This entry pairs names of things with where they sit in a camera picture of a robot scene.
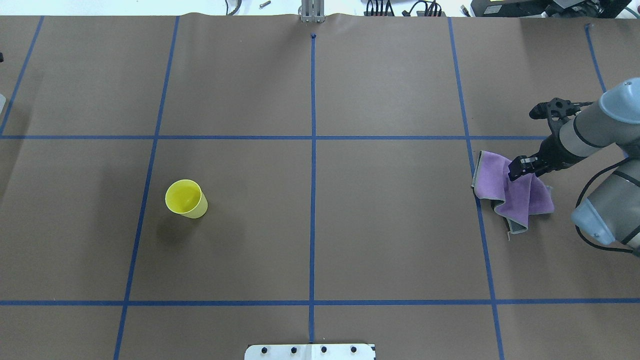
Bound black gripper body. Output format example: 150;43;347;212
534;134;568;176

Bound purple microfiber cloth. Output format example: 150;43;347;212
471;151;555;235

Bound yellow plastic cup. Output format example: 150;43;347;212
164;178;209;219

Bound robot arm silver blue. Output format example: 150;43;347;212
508;77;640;257

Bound black monitor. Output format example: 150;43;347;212
470;0;631;19

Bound black power strip connectors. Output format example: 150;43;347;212
361;0;446;18

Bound aluminium frame post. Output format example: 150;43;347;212
298;0;326;24

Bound white pedestal column base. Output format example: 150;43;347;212
244;342;377;360

